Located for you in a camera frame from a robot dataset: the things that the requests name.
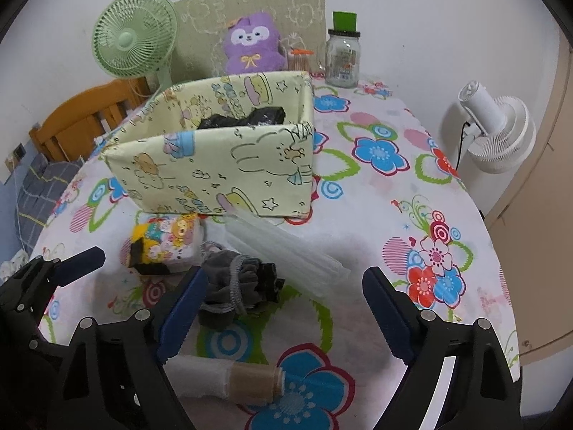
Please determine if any green cartoon cardboard panel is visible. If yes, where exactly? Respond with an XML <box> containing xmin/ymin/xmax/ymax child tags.
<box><xmin>171</xmin><ymin>0</ymin><xmax>327</xmax><ymax>82</ymax></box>

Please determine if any glass mug jar green lid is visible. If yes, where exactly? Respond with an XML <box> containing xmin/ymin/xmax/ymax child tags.
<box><xmin>322</xmin><ymin>11</ymin><xmax>361</xmax><ymax>89</ymax></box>

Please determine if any black plastic bag roll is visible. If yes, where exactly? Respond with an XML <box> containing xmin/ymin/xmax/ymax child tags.
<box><xmin>198</xmin><ymin>107</ymin><xmax>287</xmax><ymax>129</ymax></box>

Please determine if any yellow cartoon fabric box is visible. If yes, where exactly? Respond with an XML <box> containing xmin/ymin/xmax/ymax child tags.
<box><xmin>101</xmin><ymin>71</ymin><xmax>314</xmax><ymax>218</ymax></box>

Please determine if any yellow cartoon tissue pack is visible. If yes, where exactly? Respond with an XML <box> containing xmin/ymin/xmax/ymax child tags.
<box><xmin>128</xmin><ymin>214</ymin><xmax>204</xmax><ymax>276</ymax></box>

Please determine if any floral tablecloth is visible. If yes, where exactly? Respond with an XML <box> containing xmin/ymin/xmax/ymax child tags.
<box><xmin>32</xmin><ymin>80</ymin><xmax>521</xmax><ymax>429</ymax></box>

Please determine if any white floor fan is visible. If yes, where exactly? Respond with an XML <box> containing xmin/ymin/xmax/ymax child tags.
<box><xmin>458</xmin><ymin>80</ymin><xmax>537</xmax><ymax>175</ymax></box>

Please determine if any grey drawstring pouch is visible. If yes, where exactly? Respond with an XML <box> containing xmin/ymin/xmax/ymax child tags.
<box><xmin>198</xmin><ymin>242</ymin><xmax>285</xmax><ymax>331</ymax></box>

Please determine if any grey plaid pillow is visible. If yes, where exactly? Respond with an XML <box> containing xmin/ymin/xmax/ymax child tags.
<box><xmin>15</xmin><ymin>153</ymin><xmax>85</xmax><ymax>255</ymax></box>

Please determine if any cotton swab container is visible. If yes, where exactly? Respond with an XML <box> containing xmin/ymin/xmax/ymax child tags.
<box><xmin>286</xmin><ymin>48</ymin><xmax>315</xmax><ymax>72</ymax></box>

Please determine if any beige door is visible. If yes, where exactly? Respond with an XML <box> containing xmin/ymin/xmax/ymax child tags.
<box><xmin>486</xmin><ymin>38</ymin><xmax>572</xmax><ymax>365</ymax></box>

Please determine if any purple plush toy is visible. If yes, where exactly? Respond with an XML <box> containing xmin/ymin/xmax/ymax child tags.
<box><xmin>223</xmin><ymin>12</ymin><xmax>287</xmax><ymax>75</ymax></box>

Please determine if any green desk fan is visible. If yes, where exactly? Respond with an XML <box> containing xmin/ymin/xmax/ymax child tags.
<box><xmin>91</xmin><ymin>0</ymin><xmax>178</xmax><ymax>91</ymax></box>

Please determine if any wall power outlet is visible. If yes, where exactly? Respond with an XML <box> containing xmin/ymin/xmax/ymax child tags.
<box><xmin>13</xmin><ymin>144</ymin><xmax>26</xmax><ymax>162</ymax></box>

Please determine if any clear plastic bag bundle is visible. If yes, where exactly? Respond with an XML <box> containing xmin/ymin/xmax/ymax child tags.
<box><xmin>224</xmin><ymin>211</ymin><xmax>351</xmax><ymax>301</ymax></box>

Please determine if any beige gauze roll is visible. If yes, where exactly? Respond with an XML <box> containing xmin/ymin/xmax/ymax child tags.
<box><xmin>164</xmin><ymin>355</ymin><xmax>285</xmax><ymax>406</ymax></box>

